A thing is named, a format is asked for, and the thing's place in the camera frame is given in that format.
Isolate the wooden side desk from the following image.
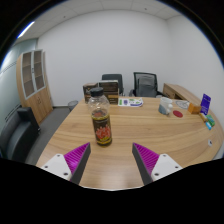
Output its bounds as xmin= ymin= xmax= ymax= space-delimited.
xmin=162 ymin=82 xmax=203 ymax=106

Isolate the black padded office chair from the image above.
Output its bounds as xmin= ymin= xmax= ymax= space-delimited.
xmin=101 ymin=73 xmax=125 ymax=96

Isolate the orange cardboard box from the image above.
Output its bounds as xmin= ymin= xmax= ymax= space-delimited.
xmin=187 ymin=102 xmax=202 ymax=115

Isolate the purple pouch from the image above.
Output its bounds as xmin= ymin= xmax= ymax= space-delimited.
xmin=200 ymin=93 xmax=212 ymax=116

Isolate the grey waste bin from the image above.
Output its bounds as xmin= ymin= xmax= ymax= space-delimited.
xmin=67 ymin=100 xmax=79 ymax=112

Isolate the dark brown printed box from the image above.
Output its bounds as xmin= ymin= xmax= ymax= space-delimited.
xmin=98 ymin=79 xmax=120 ymax=97

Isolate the black leather armchair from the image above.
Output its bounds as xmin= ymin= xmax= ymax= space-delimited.
xmin=0 ymin=106 xmax=42 ymax=161

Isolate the ceiling light panel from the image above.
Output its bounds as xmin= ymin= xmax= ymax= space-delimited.
xmin=18 ymin=21 xmax=36 ymax=39

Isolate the green packet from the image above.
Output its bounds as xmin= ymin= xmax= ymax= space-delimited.
xmin=205 ymin=114 xmax=216 ymax=128

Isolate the clear bottle with black cap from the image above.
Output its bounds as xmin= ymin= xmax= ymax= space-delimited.
xmin=87 ymin=87 xmax=113 ymax=147

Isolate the wooden shelf cabinet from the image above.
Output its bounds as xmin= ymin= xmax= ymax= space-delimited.
xmin=15 ymin=49 xmax=54 ymax=125

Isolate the small dark brown box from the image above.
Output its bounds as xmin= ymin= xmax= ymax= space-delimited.
xmin=82 ymin=82 xmax=100 ymax=104

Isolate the white mug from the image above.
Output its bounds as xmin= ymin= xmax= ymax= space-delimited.
xmin=157 ymin=96 xmax=174 ymax=116

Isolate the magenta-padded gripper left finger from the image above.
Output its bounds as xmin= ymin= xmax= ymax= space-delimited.
xmin=40 ymin=142 xmax=92 ymax=185

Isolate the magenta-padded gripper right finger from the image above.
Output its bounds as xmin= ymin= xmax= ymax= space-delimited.
xmin=131 ymin=142 xmax=184 ymax=186

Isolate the white leaflet with green print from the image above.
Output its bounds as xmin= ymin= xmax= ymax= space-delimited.
xmin=117 ymin=97 xmax=144 ymax=108

